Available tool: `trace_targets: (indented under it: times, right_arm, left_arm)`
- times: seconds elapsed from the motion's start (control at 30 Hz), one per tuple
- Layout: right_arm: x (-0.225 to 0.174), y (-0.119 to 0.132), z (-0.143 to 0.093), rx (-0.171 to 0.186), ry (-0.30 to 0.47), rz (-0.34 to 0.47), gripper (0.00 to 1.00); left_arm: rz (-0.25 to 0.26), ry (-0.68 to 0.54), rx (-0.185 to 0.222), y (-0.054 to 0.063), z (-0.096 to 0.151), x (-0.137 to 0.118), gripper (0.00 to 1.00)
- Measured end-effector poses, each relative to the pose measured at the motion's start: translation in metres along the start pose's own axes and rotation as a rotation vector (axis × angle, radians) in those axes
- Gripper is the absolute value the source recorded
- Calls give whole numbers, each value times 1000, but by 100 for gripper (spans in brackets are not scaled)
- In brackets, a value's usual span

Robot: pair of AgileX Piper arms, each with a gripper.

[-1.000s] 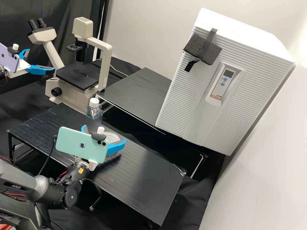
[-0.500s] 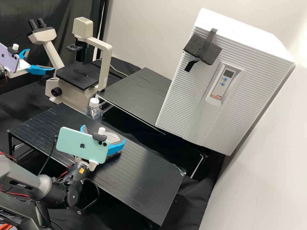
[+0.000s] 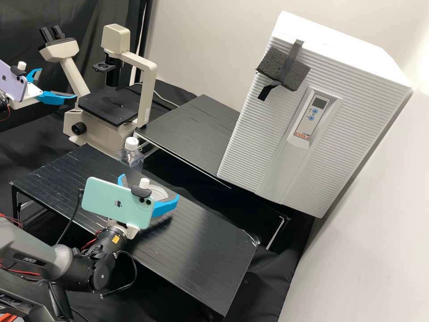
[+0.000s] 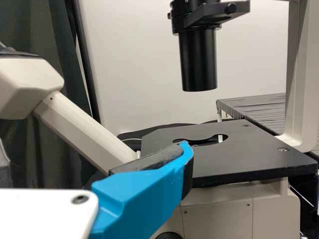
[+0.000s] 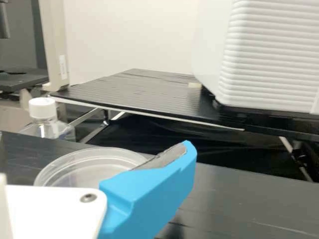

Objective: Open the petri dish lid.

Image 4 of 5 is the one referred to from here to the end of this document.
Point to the black platform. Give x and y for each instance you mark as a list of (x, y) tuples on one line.
[(259, 109)]

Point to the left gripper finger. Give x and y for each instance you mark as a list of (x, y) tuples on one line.
[(139, 199)]

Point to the cream microscope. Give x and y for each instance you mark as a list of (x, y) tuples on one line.
[(236, 159)]

